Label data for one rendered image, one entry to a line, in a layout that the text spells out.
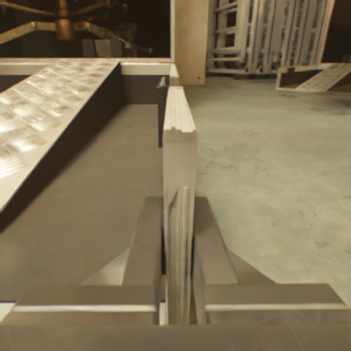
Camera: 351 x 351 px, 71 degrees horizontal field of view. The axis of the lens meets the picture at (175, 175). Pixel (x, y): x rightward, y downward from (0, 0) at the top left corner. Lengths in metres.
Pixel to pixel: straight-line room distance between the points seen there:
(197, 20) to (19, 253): 2.14
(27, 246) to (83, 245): 0.05
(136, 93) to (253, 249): 0.71
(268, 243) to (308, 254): 0.04
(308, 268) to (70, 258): 0.20
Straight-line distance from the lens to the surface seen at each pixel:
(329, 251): 0.28
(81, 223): 0.26
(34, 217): 0.29
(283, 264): 0.25
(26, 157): 0.35
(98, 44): 1.06
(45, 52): 2.07
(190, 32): 2.23
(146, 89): 0.87
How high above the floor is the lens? 0.16
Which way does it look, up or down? 24 degrees down
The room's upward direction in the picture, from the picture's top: straight up
